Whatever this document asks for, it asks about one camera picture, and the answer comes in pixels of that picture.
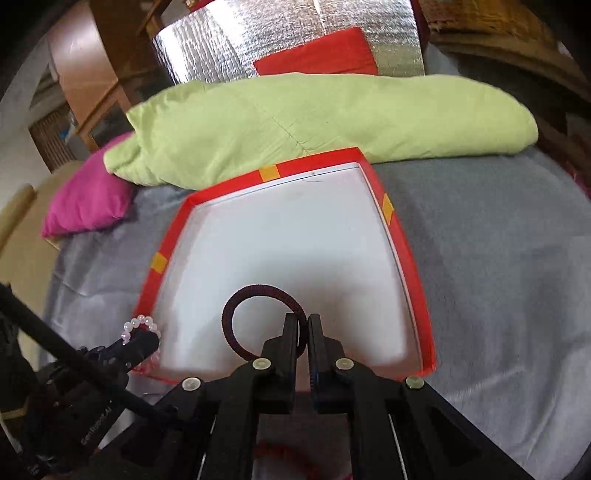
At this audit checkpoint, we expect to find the pink pearl bead bracelet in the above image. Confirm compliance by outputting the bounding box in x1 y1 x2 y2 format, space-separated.
120 314 164 370

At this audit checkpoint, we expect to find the maroon hair tie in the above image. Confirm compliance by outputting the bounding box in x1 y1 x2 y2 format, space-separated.
221 284 310 362

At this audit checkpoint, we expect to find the magenta pillow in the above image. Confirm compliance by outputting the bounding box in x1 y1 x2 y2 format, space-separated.
41 133 135 239

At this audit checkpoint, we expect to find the red shallow cardboard box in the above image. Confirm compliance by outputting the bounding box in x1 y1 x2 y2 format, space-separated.
135 148 437 383

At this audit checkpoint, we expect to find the grey bed blanket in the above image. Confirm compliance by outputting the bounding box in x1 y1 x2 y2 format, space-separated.
38 147 591 480

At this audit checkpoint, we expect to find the light green folded blanket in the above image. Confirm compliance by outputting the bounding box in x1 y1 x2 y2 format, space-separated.
104 73 539 190

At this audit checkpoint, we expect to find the wooden cabinet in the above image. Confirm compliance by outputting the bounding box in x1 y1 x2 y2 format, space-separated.
48 0 171 152

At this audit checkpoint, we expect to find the silver foil insulation sheet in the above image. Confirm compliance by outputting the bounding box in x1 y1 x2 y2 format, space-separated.
152 0 425 84

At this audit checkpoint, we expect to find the red cushion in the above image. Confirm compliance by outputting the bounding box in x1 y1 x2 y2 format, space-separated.
253 27 379 76

